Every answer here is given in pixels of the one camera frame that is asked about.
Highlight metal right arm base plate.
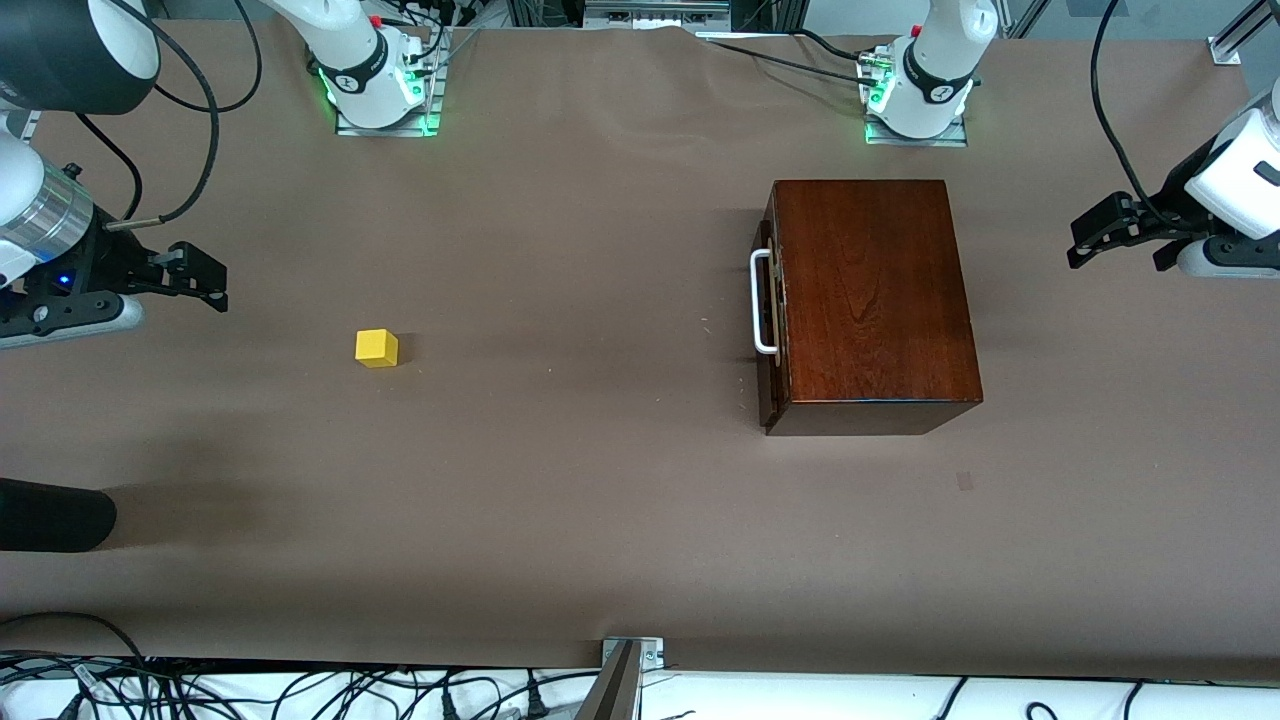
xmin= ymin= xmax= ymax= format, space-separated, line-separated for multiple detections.
xmin=334 ymin=72 xmax=442 ymax=139

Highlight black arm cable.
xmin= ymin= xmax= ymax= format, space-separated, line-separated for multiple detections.
xmin=74 ymin=0 xmax=264 ymax=233
xmin=1091 ymin=0 xmax=1167 ymax=217

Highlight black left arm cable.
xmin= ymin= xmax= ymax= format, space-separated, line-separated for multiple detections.
xmin=1091 ymin=0 xmax=1167 ymax=217

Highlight black cable on table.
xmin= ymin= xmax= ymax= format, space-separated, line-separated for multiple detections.
xmin=698 ymin=28 xmax=897 ymax=87

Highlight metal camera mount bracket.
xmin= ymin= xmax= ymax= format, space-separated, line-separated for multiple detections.
xmin=576 ymin=637 xmax=666 ymax=720

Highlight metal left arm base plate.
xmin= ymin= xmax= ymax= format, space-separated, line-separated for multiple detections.
xmin=864 ymin=112 xmax=970 ymax=149

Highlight yellow block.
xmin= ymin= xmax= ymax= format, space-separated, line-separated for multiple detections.
xmin=355 ymin=329 xmax=400 ymax=370

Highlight tangled black cables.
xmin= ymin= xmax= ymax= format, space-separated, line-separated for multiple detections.
xmin=0 ymin=655 xmax=601 ymax=720

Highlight wooden drawer with white handle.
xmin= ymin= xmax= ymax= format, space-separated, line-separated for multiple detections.
xmin=750 ymin=195 xmax=793 ymax=433

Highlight grey device box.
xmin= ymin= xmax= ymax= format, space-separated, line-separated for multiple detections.
xmin=582 ymin=0 xmax=732 ymax=30

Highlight black cylinder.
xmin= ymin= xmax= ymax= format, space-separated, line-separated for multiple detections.
xmin=0 ymin=478 xmax=118 ymax=553

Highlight aluminium frame profile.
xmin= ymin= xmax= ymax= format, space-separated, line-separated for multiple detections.
xmin=1207 ymin=0 xmax=1280 ymax=67

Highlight dark brown wooden cabinet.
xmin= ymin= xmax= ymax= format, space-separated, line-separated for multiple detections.
xmin=765 ymin=180 xmax=984 ymax=437

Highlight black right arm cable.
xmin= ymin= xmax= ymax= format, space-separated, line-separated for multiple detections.
xmin=74 ymin=0 xmax=264 ymax=233

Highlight black looped cable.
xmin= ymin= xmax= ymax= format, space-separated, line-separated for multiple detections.
xmin=0 ymin=611 xmax=151 ymax=693

